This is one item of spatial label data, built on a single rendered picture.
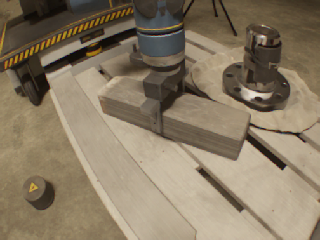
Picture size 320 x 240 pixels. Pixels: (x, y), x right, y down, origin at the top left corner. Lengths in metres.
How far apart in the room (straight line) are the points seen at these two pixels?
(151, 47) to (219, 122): 0.24
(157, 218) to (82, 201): 0.34
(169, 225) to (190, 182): 0.14
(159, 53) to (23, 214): 0.70
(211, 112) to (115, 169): 0.28
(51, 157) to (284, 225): 0.84
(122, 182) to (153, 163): 0.10
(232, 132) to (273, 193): 0.19
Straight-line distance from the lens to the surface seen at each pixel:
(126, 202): 0.55
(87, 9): 0.63
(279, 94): 0.79
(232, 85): 0.77
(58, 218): 0.79
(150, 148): 0.65
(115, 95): 0.70
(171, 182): 0.58
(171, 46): 0.50
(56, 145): 0.98
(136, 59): 0.58
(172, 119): 0.60
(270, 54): 0.70
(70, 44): 1.12
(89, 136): 0.70
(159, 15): 0.47
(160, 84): 0.53
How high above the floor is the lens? 0.64
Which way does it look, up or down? 44 degrees down
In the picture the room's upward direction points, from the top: 8 degrees counter-clockwise
